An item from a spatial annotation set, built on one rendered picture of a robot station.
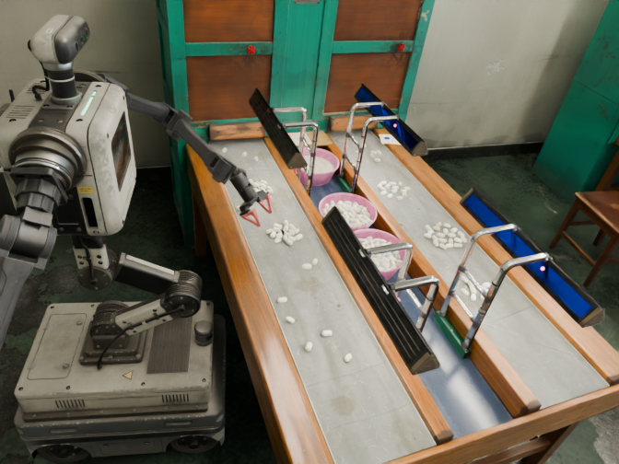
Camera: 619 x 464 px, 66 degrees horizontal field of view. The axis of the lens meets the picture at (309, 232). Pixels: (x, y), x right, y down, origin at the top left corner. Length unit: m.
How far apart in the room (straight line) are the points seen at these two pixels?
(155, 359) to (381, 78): 1.89
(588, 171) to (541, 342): 2.53
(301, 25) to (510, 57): 2.22
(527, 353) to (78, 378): 1.58
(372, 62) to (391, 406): 1.86
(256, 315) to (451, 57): 2.86
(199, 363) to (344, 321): 0.58
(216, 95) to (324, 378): 1.56
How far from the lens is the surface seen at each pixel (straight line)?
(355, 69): 2.74
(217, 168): 1.76
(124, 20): 3.26
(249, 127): 2.59
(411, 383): 1.58
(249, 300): 1.70
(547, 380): 1.82
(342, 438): 1.46
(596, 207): 3.49
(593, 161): 4.24
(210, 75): 2.50
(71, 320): 2.13
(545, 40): 4.48
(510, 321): 1.94
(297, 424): 1.44
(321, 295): 1.78
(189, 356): 1.92
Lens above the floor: 2.02
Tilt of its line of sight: 39 degrees down
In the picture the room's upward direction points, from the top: 8 degrees clockwise
